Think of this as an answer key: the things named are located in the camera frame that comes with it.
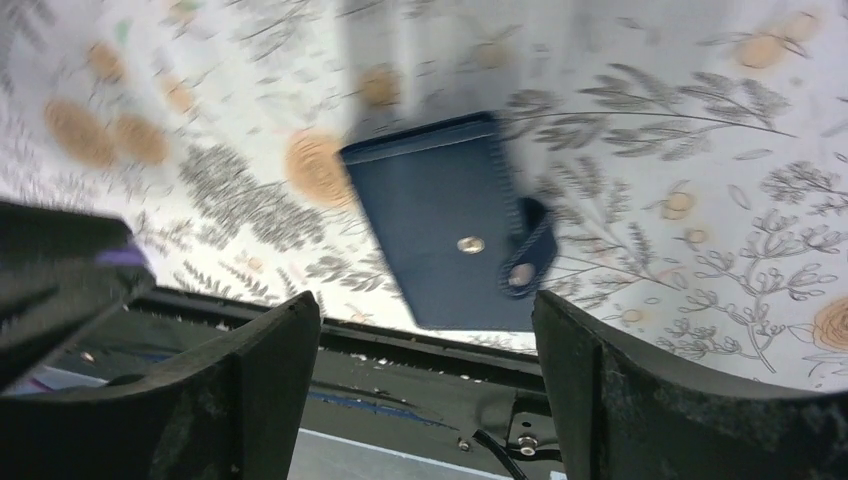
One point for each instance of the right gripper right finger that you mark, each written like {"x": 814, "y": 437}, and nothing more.
{"x": 625, "y": 409}

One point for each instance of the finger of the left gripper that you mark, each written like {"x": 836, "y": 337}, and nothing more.
{"x": 62, "y": 273}

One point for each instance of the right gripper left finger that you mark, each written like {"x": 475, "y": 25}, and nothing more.
{"x": 229, "y": 408}

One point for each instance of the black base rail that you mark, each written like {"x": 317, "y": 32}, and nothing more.
{"x": 381, "y": 405}

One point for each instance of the floral patterned table mat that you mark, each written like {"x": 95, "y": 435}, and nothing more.
{"x": 693, "y": 153}

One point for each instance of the navy blue card holder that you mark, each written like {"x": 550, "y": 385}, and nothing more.
{"x": 467, "y": 251}

